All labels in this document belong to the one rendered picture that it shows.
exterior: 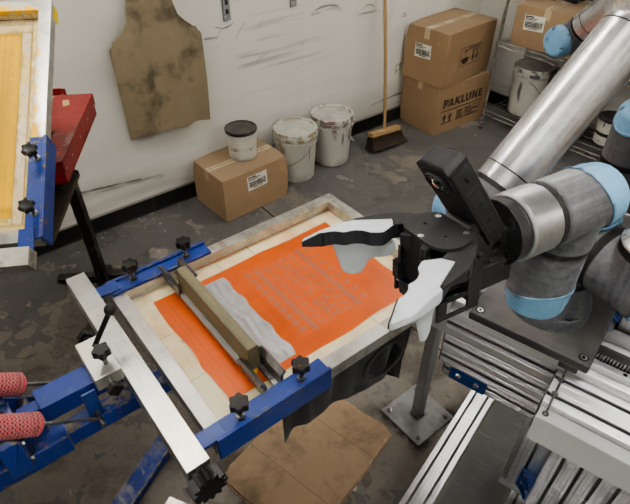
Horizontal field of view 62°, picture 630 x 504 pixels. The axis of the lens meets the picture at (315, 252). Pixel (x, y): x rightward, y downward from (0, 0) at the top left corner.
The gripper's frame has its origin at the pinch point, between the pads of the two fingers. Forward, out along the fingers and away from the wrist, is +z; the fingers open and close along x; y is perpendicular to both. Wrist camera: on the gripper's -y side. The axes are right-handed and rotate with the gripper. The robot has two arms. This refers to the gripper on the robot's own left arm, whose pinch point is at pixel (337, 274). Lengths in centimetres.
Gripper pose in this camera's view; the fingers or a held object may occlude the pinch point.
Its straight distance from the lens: 46.4
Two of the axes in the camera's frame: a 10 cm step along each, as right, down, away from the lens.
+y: 0.7, 8.4, 5.4
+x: -4.7, -4.5, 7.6
